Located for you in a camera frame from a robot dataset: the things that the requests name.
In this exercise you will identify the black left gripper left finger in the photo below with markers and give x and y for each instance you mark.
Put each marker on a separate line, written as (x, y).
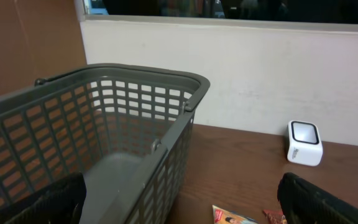
(59, 202)

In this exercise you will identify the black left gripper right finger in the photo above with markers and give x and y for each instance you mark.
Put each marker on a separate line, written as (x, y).
(302, 202)

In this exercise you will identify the red chocolate bar wrapper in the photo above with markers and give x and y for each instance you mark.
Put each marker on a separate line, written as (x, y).
(275, 217)

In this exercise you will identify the yellow snack bag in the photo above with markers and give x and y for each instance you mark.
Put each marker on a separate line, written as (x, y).
(222, 216)

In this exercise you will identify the white barcode scanner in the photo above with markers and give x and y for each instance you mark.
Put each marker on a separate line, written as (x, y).
(303, 143)

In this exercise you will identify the grey plastic basket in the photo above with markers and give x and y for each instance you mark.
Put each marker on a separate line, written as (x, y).
(126, 128)

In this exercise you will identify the dark window with frame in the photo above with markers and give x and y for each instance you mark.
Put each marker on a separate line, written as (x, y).
(326, 15)

